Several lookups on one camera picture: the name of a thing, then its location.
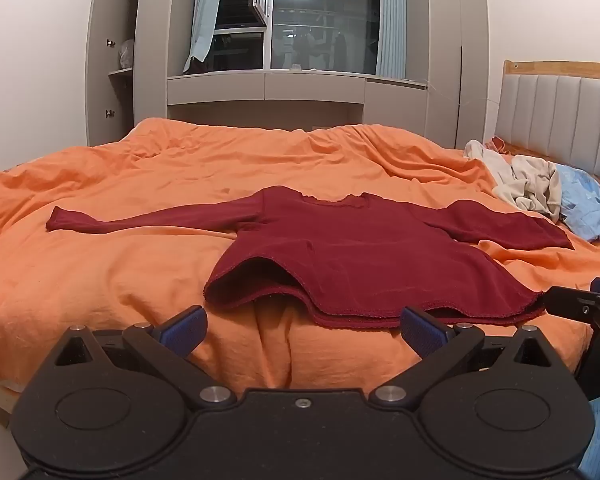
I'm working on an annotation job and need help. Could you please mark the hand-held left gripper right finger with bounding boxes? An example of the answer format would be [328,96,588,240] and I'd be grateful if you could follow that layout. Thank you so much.
[369,305,557,410]

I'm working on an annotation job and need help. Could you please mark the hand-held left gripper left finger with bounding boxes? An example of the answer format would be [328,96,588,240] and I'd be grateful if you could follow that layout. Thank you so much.
[54,305,237,409]

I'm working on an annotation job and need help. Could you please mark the dark red long-sleeved shirt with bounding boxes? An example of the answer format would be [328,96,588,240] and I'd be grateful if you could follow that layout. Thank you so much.
[46,185,576,330]

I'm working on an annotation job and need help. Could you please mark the beige crumpled clothes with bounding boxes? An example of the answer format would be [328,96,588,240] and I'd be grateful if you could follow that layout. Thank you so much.
[463,139,563,222]

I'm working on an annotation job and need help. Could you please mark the light blue cloth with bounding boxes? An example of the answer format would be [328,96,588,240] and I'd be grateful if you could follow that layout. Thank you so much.
[552,162,600,243]

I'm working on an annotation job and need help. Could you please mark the orange blanket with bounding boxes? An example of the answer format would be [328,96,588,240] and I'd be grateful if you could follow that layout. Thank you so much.
[0,117,600,396]

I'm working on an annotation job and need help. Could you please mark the grey padded wooden headboard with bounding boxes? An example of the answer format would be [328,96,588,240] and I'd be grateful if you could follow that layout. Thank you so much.
[494,59,600,192]

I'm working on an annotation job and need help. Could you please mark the grey built-in wardrobe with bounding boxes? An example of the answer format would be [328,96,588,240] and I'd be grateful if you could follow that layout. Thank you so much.
[84,0,491,150]

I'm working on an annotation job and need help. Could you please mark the light blue curtain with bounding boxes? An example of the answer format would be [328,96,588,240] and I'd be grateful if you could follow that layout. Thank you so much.
[376,0,407,81]
[182,0,225,75]

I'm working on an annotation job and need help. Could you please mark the window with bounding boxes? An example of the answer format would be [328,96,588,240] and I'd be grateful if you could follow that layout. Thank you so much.
[207,0,383,76]

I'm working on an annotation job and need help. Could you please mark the thin white wire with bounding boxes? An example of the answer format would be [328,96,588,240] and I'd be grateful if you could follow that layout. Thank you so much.
[407,79,503,108]

